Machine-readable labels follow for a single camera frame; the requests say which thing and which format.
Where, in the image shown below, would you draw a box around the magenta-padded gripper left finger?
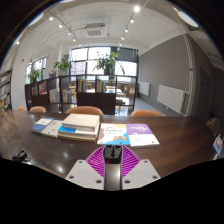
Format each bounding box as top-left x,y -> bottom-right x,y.
64,145 -> 114,192

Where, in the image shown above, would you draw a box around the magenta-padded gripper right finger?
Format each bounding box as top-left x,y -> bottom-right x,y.
112,145 -> 162,192

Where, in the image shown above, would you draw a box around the black charger block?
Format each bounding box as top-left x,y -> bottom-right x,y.
102,144 -> 124,166

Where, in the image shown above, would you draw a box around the tan hardcover book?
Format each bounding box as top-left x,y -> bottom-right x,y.
57,132 -> 98,143

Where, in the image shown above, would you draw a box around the purple and white book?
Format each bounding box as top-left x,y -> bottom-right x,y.
125,123 -> 160,149

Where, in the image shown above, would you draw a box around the blue and white book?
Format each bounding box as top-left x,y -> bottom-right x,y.
58,124 -> 99,138

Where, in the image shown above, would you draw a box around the thick white book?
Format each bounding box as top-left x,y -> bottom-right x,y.
61,113 -> 101,133

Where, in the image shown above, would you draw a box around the flat white book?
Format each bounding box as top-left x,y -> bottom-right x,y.
40,119 -> 64,139

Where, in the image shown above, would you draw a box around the orange chairs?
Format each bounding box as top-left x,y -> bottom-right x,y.
17,105 -> 221,136

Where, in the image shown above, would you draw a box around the dark open divider shelf unit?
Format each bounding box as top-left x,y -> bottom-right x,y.
24,74 -> 138,116

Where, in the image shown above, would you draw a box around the blue and red booklet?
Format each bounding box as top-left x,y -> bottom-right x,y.
212,134 -> 224,157

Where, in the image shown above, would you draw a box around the small leafy potted plant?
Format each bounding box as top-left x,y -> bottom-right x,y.
26,67 -> 44,84

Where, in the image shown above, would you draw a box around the medium leafy potted plant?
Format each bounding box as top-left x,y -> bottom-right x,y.
53,58 -> 73,76

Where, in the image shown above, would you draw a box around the large leafy potted plant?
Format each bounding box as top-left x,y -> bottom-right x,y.
93,51 -> 120,76

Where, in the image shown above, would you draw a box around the ceiling air conditioner unit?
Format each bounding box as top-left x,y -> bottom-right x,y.
83,22 -> 107,38

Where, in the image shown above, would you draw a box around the round white ceiling lamps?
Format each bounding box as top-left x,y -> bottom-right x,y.
28,0 -> 200,29

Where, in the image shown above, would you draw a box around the ceiling track spotlights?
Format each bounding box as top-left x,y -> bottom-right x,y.
14,4 -> 141,48

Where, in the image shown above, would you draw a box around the black coiled power cable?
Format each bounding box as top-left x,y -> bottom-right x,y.
11,149 -> 33,164

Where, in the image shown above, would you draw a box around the large white wall radiator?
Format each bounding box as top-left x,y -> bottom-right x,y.
156,84 -> 188,115

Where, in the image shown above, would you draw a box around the small white wall radiator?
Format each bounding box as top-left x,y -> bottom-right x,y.
138,81 -> 151,98

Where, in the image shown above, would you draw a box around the tall wall bookshelf unit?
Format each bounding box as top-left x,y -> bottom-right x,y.
0,68 -> 14,114

